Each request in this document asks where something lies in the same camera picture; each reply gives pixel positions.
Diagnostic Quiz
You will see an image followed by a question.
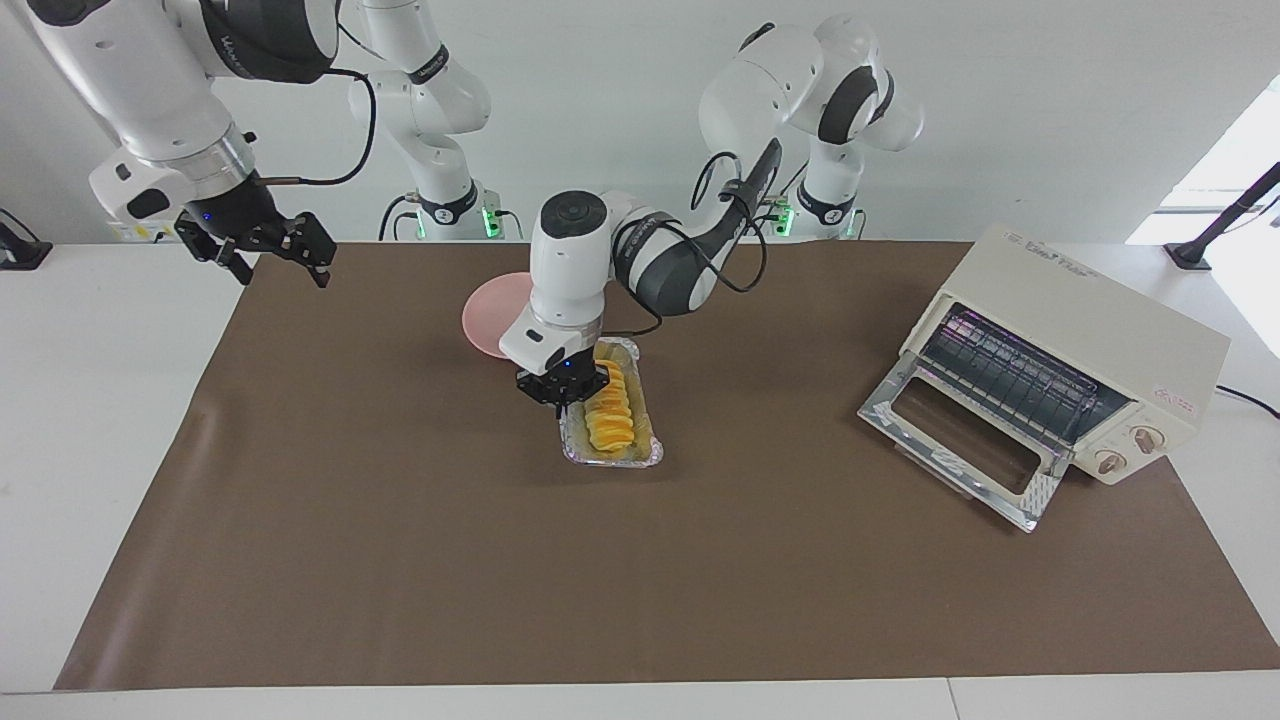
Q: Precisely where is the black clamp base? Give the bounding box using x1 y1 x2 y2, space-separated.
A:
0 208 53 271

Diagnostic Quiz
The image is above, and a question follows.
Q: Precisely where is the metal oven rack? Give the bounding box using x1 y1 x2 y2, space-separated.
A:
918 305 1131 451

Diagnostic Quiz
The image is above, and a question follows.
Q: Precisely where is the black right base cable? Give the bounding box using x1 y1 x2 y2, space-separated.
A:
378 193 421 241

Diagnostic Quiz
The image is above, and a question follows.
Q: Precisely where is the golden ridged bread loaf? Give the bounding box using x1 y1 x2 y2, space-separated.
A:
583 360 641 456

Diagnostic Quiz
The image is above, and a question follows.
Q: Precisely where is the black camera stand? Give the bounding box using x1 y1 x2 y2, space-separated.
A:
1165 162 1280 271

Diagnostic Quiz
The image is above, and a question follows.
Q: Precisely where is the black oven power cable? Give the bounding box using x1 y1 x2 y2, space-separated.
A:
1215 385 1280 421

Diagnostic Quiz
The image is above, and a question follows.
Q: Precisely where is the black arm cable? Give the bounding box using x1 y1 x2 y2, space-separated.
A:
605 150 771 341
255 20 393 189

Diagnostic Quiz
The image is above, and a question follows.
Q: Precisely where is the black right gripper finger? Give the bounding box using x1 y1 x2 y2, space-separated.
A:
176 212 253 287
268 212 336 289

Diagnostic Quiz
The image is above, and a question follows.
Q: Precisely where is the brown table mat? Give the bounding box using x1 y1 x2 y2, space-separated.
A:
52 240 1280 691

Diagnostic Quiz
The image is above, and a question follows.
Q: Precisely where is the cream toaster oven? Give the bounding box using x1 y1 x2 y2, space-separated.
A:
900 224 1233 488

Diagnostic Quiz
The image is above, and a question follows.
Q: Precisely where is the black left base cable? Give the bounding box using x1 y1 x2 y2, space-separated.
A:
755 160 813 238

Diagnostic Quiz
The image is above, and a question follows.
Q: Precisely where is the pink round plate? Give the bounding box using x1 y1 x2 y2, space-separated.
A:
461 272 537 361

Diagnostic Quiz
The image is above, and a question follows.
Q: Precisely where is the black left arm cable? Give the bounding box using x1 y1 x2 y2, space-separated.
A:
605 150 771 341

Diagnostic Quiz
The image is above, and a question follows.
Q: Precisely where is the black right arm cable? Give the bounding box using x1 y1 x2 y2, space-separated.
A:
255 20 393 189

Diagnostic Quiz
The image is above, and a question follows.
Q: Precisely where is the black base cable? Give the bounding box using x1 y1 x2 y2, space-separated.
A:
755 160 813 238
378 193 421 241

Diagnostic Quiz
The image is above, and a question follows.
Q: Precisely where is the aluminium foil baking tray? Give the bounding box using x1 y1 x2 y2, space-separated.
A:
558 337 666 469

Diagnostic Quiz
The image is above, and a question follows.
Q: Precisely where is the glass oven door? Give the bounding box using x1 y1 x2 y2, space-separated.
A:
857 352 1073 534

